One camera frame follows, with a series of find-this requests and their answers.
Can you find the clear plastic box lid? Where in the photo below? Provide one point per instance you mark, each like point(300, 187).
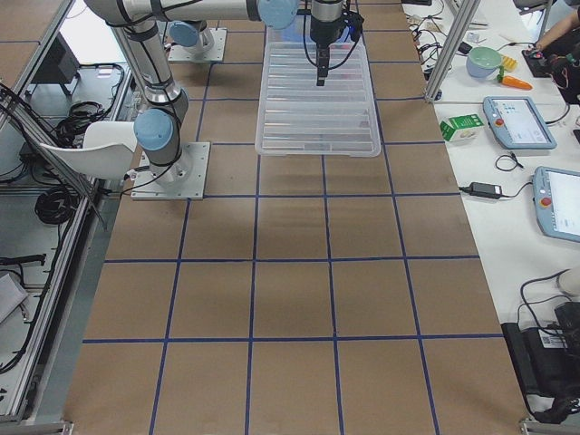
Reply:
point(298, 117)

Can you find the black power adapter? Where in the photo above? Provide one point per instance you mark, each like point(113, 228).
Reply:
point(482, 190)

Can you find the teach pendant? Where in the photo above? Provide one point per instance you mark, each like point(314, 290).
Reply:
point(556, 199)
point(517, 124)

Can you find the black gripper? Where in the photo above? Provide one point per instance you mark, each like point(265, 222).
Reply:
point(323, 31)

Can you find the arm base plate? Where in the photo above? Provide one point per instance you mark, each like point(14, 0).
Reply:
point(209, 48)
point(185, 179)

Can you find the green bowl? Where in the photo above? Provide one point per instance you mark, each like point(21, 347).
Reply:
point(482, 61)

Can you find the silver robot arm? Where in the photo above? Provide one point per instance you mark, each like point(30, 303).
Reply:
point(137, 21)

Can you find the aluminium frame post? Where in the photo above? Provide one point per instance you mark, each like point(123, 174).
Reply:
point(456, 33)

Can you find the yellow toy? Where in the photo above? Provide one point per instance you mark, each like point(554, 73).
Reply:
point(508, 64)

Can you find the white chair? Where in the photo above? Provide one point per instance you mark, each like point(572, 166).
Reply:
point(106, 153)

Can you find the toy carrot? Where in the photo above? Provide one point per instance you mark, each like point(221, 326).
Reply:
point(511, 81)

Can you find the green white carton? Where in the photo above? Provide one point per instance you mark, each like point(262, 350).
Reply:
point(463, 127)

